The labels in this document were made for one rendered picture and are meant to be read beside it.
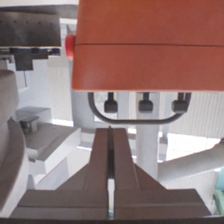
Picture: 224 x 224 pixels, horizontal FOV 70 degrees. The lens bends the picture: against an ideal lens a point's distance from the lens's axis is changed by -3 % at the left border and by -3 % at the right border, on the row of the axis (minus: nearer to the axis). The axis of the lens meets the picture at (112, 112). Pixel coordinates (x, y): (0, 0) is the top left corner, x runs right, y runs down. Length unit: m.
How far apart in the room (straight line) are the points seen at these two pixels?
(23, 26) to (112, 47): 1.15
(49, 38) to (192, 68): 1.17
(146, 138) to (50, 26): 1.01
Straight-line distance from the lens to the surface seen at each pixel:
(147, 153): 0.63
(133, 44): 0.17
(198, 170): 0.98
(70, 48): 0.23
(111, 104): 0.25
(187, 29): 0.19
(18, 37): 1.29
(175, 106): 0.27
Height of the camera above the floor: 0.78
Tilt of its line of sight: 17 degrees up
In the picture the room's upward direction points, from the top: 180 degrees counter-clockwise
